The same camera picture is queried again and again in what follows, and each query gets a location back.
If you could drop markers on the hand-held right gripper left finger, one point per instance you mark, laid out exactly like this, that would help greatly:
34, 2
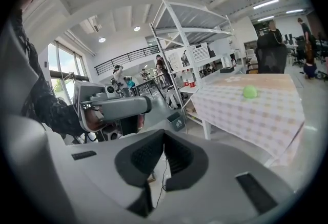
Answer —
102, 166

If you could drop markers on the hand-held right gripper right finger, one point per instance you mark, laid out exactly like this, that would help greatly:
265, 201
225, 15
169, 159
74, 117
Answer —
217, 179

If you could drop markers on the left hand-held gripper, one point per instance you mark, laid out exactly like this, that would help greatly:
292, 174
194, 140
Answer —
87, 92

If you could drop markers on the green ball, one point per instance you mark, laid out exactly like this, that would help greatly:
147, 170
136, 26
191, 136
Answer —
250, 92

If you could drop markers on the person's left forearm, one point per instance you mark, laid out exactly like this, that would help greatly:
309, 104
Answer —
59, 115

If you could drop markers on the person's left hand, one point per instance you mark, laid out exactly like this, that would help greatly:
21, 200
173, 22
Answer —
93, 120

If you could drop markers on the black metal railing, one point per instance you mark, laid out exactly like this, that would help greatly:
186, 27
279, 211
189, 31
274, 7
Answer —
128, 57

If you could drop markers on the dark waste bin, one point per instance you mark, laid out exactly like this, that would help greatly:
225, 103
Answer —
176, 123

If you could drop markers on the round ceiling light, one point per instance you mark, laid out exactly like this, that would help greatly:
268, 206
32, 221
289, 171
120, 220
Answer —
102, 39
137, 28

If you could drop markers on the large window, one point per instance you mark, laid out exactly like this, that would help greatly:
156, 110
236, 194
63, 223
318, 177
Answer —
66, 64

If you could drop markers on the white perforated crate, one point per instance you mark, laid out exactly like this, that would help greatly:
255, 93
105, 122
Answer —
200, 52

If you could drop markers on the person's dark patterned jacket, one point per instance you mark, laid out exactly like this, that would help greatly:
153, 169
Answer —
30, 64

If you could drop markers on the white metal shelf rack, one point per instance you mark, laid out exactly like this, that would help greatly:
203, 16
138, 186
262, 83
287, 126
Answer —
194, 15

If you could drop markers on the black office chair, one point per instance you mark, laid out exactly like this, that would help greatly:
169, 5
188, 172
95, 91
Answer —
271, 59

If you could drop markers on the long ceiling strip light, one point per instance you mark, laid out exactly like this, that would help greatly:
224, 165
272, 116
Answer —
266, 3

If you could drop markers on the small white camera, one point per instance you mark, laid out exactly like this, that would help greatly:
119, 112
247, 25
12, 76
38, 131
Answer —
110, 91

